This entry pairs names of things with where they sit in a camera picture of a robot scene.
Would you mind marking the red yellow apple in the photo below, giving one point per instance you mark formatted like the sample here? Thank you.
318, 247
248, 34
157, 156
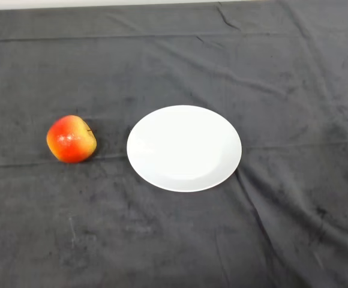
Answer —
70, 141

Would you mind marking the white round plate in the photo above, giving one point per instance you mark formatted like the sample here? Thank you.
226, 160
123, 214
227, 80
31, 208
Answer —
184, 148

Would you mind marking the black cloth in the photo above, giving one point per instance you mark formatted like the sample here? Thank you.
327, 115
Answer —
174, 228

